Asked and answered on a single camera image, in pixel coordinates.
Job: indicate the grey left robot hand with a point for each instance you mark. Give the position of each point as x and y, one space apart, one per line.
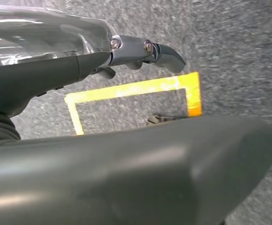
126 177

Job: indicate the dark round caster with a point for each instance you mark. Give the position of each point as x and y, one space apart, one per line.
154 119

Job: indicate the yellow floor tape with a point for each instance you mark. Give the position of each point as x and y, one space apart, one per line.
131 89

